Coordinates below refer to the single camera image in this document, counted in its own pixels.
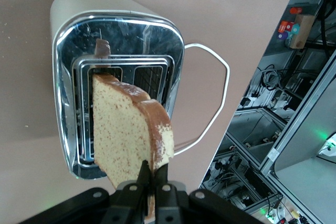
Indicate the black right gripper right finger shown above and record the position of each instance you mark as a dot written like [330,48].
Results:
[173,208]

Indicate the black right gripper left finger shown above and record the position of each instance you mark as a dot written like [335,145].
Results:
[118,208]

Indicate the slice of bread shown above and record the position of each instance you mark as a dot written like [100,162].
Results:
[118,129]

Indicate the white and chrome toaster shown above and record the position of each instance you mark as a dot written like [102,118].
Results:
[78,6]

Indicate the aluminium shelf rack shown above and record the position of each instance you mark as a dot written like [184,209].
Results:
[286,140]

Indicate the orange box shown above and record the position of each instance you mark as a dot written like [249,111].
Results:
[285,26]

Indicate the wooden block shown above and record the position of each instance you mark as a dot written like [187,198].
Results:
[302,32]

